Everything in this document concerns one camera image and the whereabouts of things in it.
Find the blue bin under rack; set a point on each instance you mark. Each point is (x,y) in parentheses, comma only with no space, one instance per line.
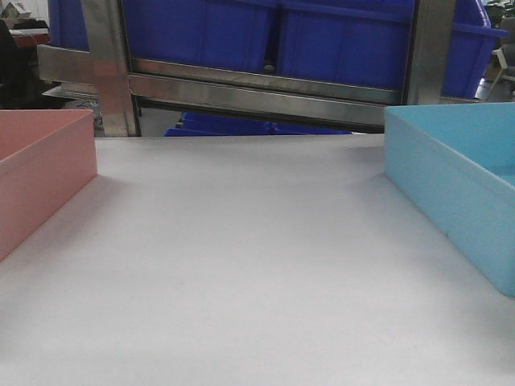
(203,125)

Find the blue bin right on rack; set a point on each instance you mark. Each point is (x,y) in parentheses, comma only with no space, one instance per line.
(472,41)

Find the blue bin left on rack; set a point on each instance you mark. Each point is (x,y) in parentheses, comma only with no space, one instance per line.
(66,24)

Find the light blue plastic box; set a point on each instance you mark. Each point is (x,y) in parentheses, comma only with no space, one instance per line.
(456,164)

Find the blue bin on rack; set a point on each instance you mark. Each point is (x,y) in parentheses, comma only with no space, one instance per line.
(66,24)
(472,41)
(350,42)

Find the blue bin middle on rack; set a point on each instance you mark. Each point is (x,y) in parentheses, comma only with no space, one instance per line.
(350,42)

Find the pink plastic box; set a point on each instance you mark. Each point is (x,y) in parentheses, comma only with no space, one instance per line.
(47,156)

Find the stainless steel shelf rack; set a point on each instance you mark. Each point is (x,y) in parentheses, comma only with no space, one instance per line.
(124,83)

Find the black office chair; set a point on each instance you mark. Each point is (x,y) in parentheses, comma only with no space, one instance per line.
(21,87)

